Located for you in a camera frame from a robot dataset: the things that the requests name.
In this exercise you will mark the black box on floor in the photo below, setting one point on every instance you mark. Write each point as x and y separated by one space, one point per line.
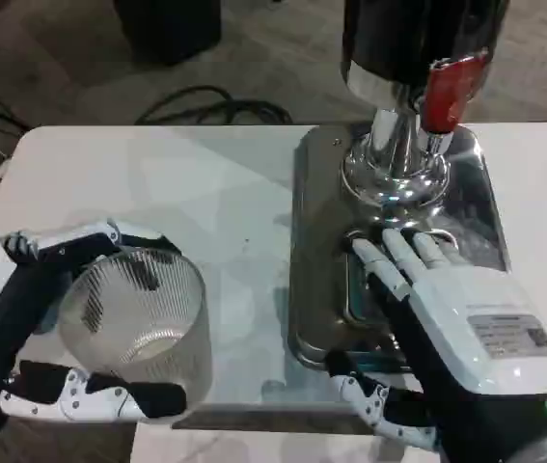
167 29

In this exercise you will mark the clear ribbed glass cup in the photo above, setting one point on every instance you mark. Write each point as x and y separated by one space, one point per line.
157 337

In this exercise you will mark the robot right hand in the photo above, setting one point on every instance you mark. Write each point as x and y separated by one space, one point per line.
456 328

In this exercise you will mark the black and chrome drink dispenser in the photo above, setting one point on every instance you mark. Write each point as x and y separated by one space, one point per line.
389 43

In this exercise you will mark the steel drip tray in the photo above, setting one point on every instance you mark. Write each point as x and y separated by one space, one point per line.
321 231

